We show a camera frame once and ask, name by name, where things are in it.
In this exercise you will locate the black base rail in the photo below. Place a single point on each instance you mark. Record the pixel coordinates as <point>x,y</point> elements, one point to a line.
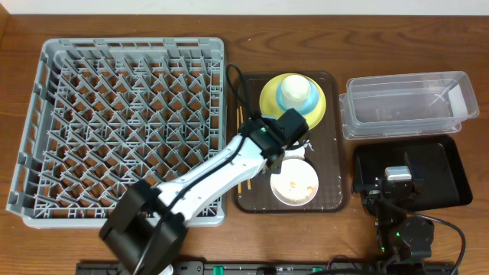
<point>200,268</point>

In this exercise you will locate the clear plastic bin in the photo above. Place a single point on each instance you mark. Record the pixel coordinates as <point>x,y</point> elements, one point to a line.
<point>404,105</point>

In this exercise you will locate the yellow plate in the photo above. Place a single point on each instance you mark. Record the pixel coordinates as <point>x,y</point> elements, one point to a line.
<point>269,107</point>

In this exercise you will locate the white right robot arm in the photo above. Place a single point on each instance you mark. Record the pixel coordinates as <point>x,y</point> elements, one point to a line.
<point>405,239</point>

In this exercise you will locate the white cup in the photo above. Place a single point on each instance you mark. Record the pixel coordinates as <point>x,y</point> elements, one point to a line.
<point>295,90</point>

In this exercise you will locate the dark brown serving tray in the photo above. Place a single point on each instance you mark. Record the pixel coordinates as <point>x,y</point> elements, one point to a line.
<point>327,157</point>

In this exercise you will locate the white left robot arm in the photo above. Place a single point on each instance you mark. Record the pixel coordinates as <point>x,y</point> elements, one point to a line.
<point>149,224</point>

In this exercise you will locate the grey plastic dishwasher rack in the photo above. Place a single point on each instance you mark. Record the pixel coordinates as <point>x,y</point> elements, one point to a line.
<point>107,112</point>

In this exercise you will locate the white bowl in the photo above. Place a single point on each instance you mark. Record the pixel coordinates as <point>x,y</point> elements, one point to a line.
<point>296,184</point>

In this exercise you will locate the white napkin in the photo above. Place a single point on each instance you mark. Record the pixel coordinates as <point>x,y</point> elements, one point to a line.
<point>298,150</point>

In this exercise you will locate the black waste tray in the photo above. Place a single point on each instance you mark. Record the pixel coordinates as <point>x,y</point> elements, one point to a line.
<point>435,159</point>

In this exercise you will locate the light blue small plate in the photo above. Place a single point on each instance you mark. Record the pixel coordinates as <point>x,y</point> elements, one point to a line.
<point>308,106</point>

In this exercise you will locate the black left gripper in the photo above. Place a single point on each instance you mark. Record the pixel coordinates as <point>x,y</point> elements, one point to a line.
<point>276,163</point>

